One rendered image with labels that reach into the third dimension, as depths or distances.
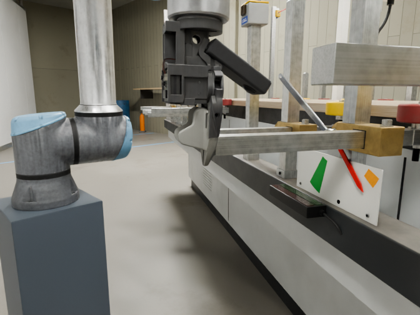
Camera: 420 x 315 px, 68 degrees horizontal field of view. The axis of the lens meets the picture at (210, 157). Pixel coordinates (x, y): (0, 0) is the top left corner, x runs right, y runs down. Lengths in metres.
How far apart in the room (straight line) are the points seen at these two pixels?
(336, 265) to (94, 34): 0.90
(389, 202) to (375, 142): 0.34
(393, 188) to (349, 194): 0.25
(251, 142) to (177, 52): 0.18
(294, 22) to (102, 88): 0.59
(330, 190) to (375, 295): 0.21
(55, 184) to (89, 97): 0.28
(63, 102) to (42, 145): 9.16
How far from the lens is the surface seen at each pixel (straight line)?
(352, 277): 0.75
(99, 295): 1.17
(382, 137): 0.60
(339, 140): 0.59
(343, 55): 0.26
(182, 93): 0.45
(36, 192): 1.03
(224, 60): 0.48
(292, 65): 0.86
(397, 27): 4.88
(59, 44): 10.27
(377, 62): 0.28
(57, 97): 10.11
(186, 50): 0.47
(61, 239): 1.03
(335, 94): 2.29
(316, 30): 5.32
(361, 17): 0.67
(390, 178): 0.90
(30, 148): 1.01
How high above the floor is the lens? 0.92
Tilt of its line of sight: 11 degrees down
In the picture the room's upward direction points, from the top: straight up
